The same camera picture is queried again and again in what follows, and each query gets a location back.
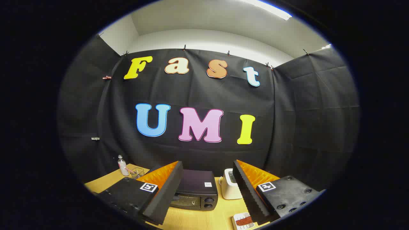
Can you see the black toaster oven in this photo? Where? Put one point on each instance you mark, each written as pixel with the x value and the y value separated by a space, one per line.
pixel 196 183

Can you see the pink pen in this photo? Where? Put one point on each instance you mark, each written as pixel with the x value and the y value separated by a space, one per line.
pixel 129 170

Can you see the white ribbed plate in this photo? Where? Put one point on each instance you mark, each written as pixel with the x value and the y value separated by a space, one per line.
pixel 235 224

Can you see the white bread toaster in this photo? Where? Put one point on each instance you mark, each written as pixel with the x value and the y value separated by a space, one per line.
pixel 228 190

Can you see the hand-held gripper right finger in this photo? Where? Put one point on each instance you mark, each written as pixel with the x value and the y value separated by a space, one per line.
pixel 247 191

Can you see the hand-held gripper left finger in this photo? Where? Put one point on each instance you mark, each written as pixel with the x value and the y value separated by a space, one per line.
pixel 166 195

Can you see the small clear bottle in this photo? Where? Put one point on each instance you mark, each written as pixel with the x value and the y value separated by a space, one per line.
pixel 122 167

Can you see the red cloth clip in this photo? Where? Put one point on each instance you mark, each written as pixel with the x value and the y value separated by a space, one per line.
pixel 107 77

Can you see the red-brown meat slice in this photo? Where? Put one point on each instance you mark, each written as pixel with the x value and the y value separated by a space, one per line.
pixel 243 221

